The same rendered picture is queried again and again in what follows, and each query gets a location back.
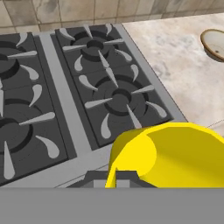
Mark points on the yellow cup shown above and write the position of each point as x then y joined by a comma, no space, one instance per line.
186,157

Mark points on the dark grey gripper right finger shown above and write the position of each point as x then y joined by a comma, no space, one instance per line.
128,176

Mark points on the grey hob with black burners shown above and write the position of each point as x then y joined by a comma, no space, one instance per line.
87,96

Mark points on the white bowl with brown rim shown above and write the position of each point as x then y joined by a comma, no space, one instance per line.
215,42

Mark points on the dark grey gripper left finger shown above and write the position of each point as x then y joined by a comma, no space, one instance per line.
92,176

